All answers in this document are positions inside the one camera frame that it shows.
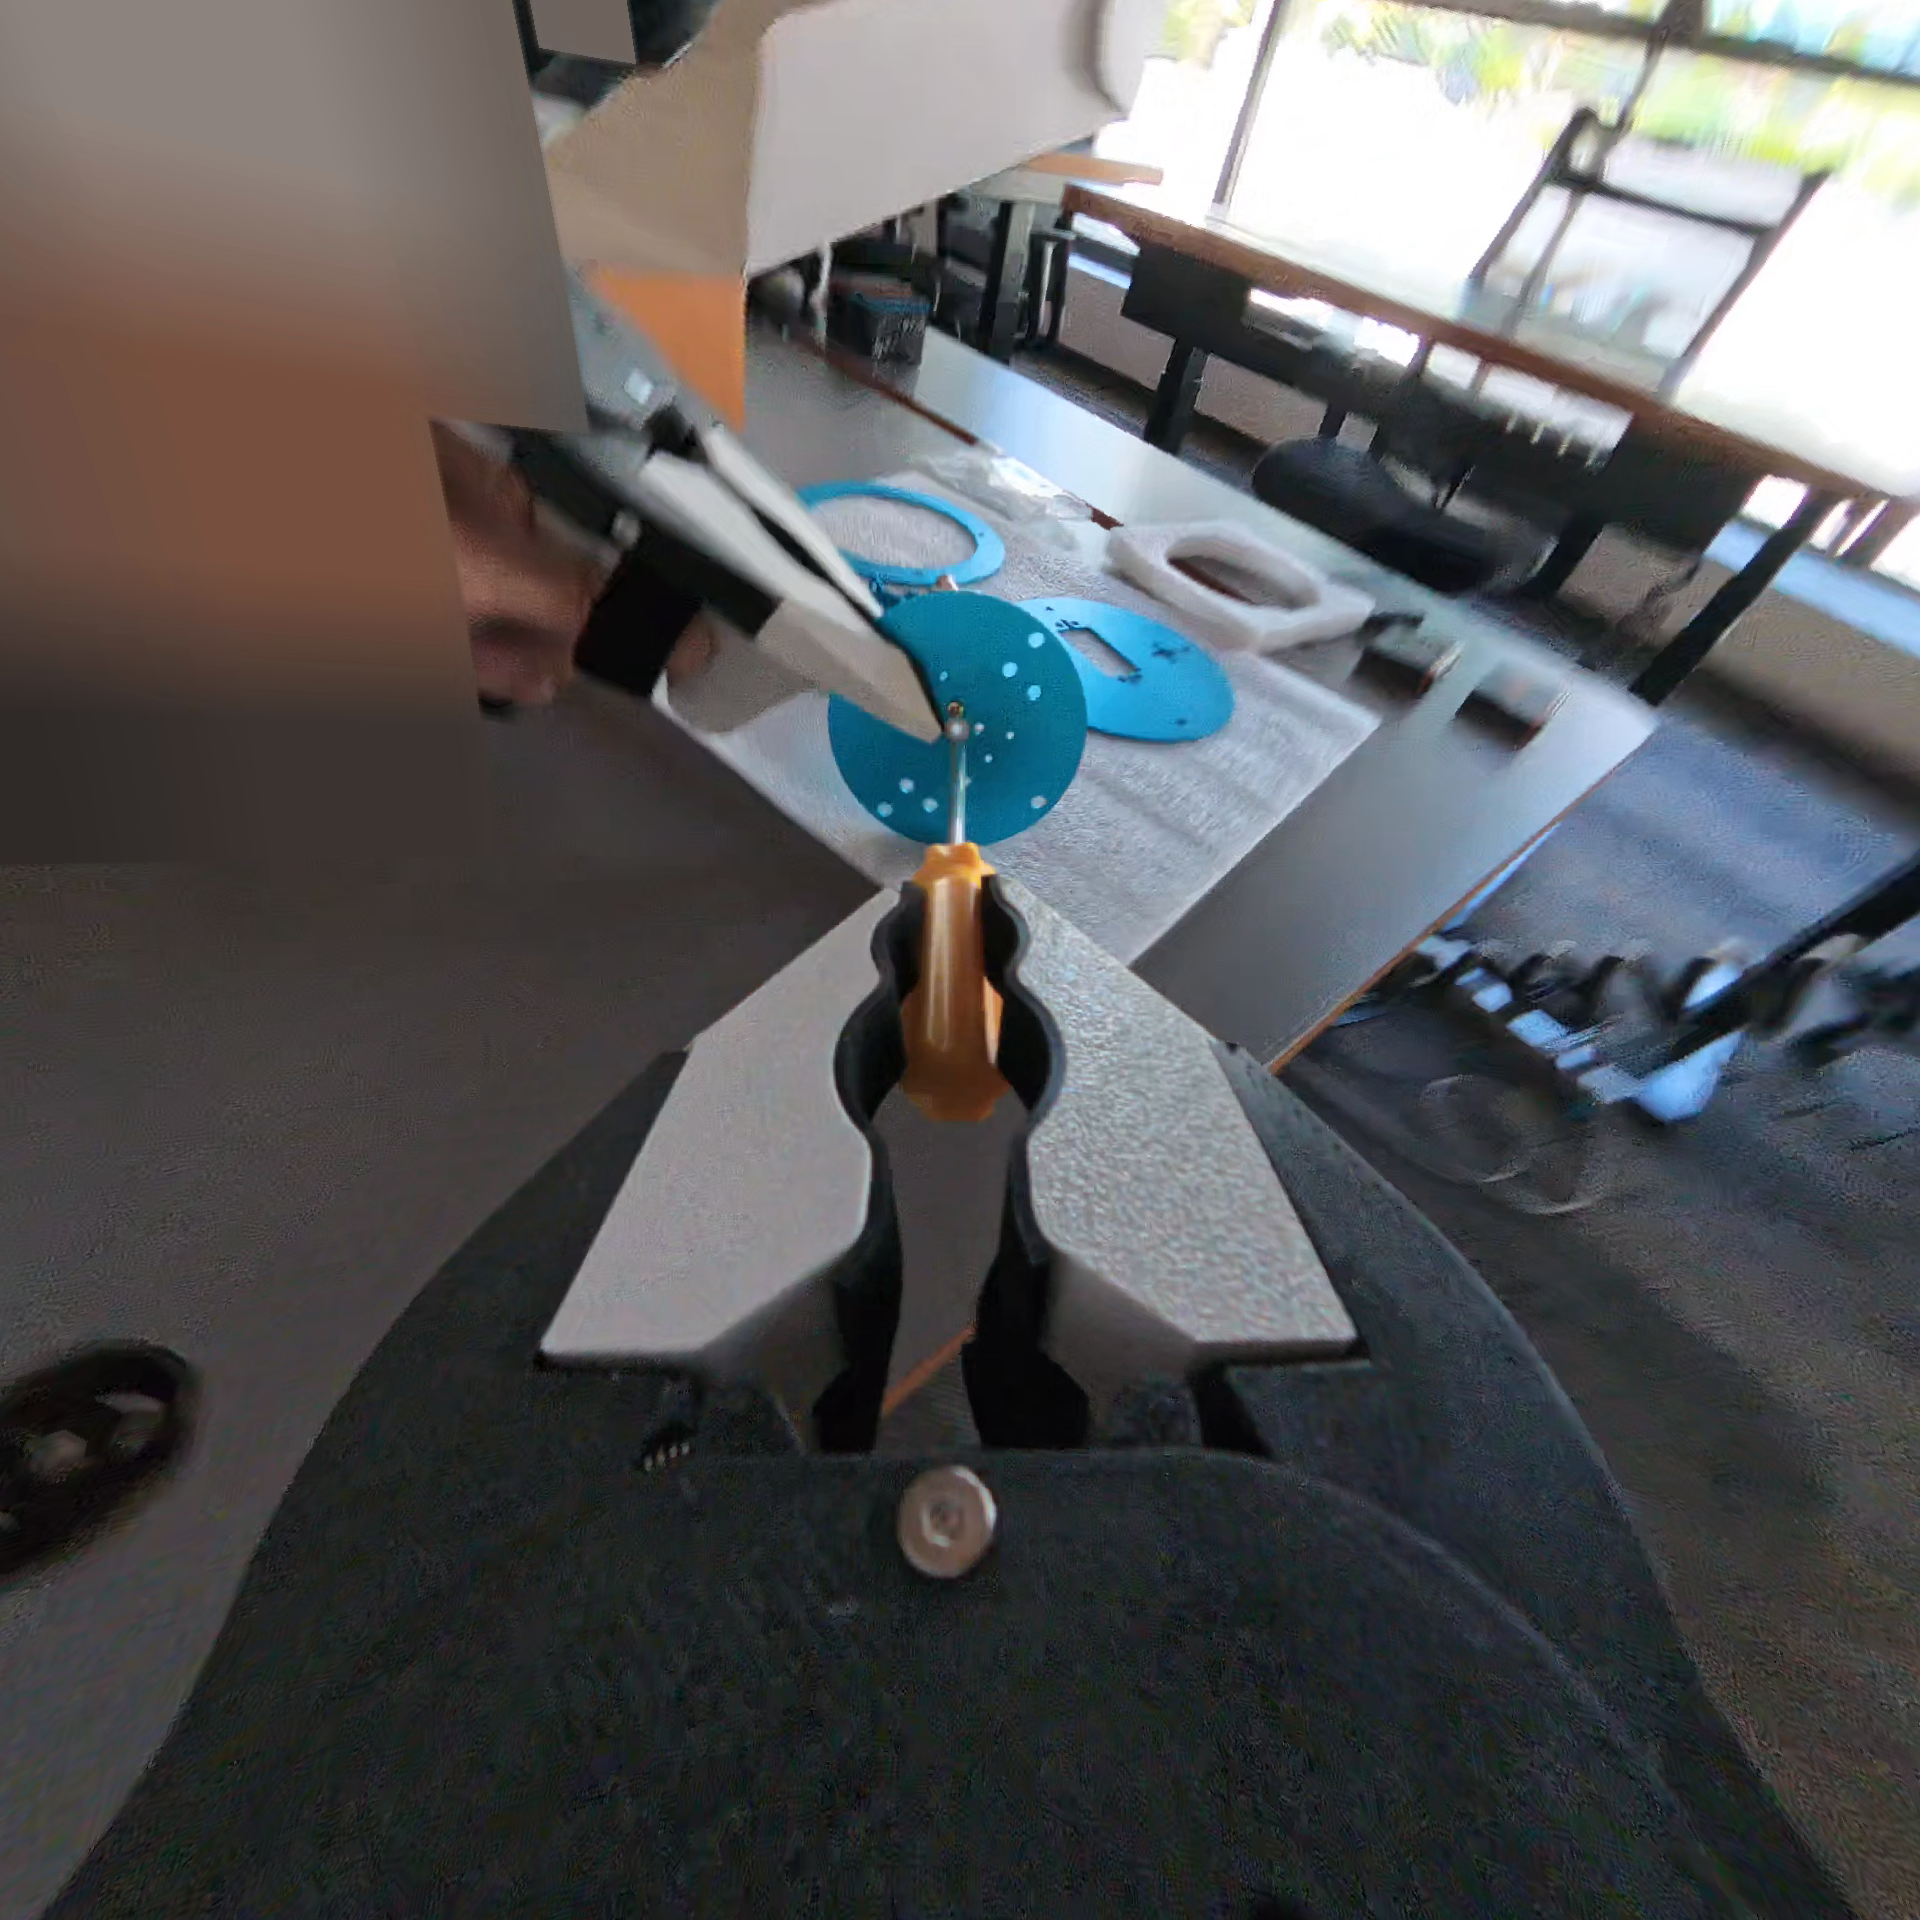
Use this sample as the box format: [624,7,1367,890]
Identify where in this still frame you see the large blue round plate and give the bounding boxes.
[1006,595,1241,746]

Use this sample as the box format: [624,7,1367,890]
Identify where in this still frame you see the yellow handled screwdriver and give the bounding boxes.
[899,699,1018,1130]

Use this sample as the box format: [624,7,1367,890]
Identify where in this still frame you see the small blue round plate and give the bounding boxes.
[826,589,1091,855]

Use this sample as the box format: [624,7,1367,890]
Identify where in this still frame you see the blue metal ring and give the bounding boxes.
[793,480,1012,596]

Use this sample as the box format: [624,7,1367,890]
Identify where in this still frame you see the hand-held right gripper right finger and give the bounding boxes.
[996,879,1360,1413]

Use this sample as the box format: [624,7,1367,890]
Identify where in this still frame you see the grey desk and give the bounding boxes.
[0,316,1663,1920]

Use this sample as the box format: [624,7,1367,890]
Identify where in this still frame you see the white foam sheet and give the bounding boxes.
[716,446,1392,970]

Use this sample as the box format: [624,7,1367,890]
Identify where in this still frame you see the small black box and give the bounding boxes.
[824,271,936,367]

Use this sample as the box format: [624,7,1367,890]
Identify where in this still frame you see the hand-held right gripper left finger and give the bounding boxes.
[543,883,918,1413]

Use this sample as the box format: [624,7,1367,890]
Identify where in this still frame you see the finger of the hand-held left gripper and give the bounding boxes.
[697,421,904,634]
[660,511,952,742]

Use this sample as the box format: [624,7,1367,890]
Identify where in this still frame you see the white foam frame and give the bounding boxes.
[1102,516,1378,655]

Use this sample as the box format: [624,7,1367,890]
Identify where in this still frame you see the person's left hand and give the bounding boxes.
[446,427,723,714]

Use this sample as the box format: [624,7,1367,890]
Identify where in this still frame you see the round black desk grommet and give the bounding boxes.
[0,1339,203,1580]

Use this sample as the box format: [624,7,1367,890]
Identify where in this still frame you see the black office chair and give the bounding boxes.
[1249,360,1568,596]

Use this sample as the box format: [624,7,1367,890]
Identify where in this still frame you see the orange cardboard box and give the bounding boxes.
[535,0,1178,427]

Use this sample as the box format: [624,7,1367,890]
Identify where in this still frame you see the brown wooden table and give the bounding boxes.
[1052,181,1920,711]

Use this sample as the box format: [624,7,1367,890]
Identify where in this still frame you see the black coiled cable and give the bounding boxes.
[1407,925,1920,1130]

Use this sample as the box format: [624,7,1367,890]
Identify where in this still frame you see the large glass window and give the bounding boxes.
[1136,0,1920,495]

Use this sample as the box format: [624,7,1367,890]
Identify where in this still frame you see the white floor cable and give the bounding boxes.
[1407,1066,1628,1220]

